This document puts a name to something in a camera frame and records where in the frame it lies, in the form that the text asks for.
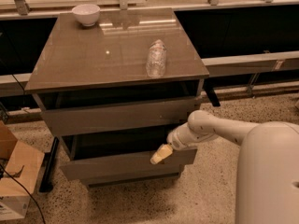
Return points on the black leg behind cabinet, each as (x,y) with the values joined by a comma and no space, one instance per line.
(211,95)

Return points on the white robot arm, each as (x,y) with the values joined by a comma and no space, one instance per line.
(267,179)

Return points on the black left floor bar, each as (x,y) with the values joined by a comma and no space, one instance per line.
(49,163)

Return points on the grey three-drawer cabinet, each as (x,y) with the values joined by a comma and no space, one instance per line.
(106,64)

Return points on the brown cardboard box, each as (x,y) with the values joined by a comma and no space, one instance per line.
(19,175)

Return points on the grey top drawer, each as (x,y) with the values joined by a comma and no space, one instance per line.
(106,118)

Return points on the clear plastic water bottle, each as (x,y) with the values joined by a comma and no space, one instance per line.
(156,62)

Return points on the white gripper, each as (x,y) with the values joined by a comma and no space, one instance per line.
(177,141)

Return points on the grey horizontal rail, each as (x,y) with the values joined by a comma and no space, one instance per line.
(217,67)

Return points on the white ceramic bowl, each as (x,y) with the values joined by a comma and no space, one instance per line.
(86,14)

